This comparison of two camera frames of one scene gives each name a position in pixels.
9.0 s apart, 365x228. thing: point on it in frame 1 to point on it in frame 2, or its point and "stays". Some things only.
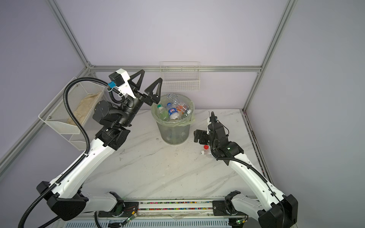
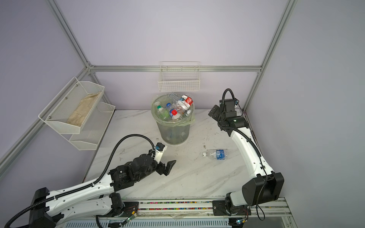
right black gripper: (201, 133) to (215, 111)
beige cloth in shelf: (82, 109) stays
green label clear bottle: (163, 114) stays
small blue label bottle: (173, 111) stays
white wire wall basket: (180, 76) stays
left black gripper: (148, 100) to (161, 170)
